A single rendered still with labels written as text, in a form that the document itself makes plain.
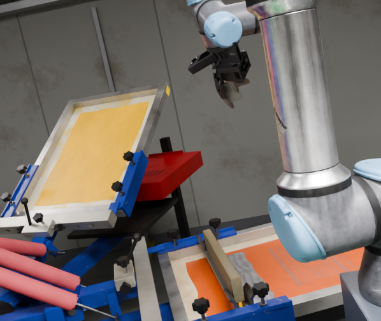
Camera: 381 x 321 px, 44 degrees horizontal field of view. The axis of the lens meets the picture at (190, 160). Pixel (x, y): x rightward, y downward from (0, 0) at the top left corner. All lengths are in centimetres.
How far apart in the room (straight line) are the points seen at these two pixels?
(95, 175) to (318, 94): 152
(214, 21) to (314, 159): 45
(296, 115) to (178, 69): 359
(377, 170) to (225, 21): 47
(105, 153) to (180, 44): 224
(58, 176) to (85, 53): 229
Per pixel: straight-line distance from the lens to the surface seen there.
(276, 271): 156
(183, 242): 179
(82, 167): 221
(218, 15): 108
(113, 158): 215
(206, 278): 159
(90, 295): 150
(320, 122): 73
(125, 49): 433
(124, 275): 145
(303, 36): 72
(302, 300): 133
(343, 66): 445
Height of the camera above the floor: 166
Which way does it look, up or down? 12 degrees down
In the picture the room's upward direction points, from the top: 12 degrees counter-clockwise
